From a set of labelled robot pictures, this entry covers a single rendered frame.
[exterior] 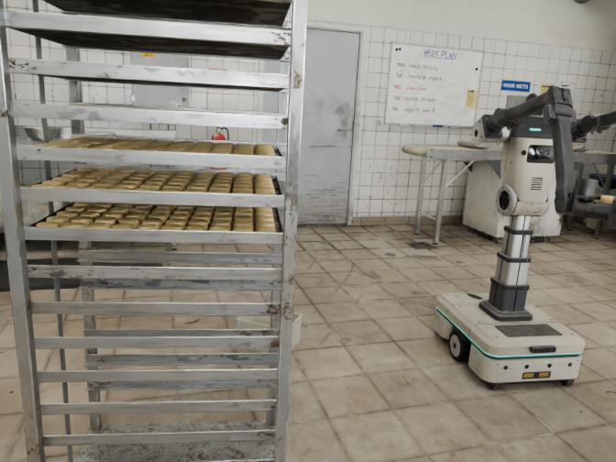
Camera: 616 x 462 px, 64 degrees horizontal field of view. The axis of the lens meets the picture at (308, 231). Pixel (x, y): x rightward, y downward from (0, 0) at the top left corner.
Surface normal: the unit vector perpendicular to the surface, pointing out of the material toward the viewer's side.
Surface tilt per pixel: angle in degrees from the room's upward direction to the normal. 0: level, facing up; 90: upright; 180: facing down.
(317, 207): 90
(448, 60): 90
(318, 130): 90
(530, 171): 90
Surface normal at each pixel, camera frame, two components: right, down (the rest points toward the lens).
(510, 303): 0.17, 0.25
